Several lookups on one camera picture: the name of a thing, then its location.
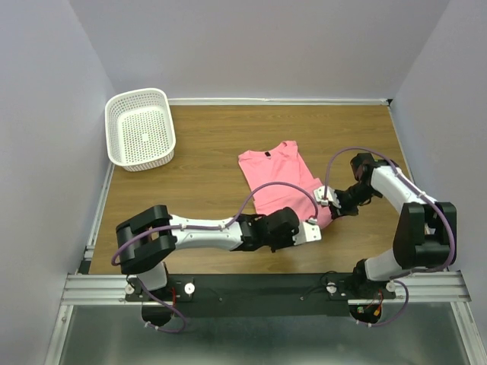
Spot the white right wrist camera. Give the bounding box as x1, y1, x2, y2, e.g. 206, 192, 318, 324
314, 186, 341, 208

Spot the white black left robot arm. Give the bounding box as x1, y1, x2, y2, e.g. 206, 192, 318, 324
111, 205, 304, 300

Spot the aluminium left side rail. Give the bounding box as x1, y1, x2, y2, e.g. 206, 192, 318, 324
77, 163, 114, 275

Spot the white table edge strip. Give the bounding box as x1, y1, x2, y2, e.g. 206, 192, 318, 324
168, 97, 390, 106

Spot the aluminium rail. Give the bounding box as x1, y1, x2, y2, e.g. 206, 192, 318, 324
61, 271, 471, 306
77, 163, 114, 275

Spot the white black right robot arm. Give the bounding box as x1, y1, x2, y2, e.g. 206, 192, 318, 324
320, 151, 457, 298

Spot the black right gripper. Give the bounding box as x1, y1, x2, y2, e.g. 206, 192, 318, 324
328, 182, 379, 219

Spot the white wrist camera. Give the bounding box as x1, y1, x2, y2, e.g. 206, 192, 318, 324
292, 218, 322, 246
314, 186, 341, 208

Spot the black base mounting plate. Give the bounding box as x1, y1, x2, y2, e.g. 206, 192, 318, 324
125, 271, 396, 325

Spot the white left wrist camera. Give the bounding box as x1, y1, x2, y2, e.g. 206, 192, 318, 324
292, 218, 322, 246

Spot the white perforated plastic basket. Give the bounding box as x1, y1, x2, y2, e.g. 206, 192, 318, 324
104, 88, 177, 172

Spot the pink t-shirt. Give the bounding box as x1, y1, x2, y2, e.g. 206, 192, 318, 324
238, 141, 332, 229

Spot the aluminium front rail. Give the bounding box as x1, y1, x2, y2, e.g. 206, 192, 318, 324
61, 271, 471, 306

